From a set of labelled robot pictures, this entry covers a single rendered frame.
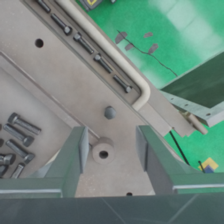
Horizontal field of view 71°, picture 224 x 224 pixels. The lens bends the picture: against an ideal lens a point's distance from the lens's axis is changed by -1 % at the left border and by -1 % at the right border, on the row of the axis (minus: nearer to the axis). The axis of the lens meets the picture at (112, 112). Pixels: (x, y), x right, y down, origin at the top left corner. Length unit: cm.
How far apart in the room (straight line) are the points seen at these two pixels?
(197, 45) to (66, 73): 169
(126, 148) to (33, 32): 25
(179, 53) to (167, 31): 24
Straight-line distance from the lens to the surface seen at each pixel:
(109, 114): 25
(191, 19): 188
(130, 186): 35
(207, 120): 51
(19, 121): 30
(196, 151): 213
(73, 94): 27
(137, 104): 39
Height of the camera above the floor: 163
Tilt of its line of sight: 75 degrees down
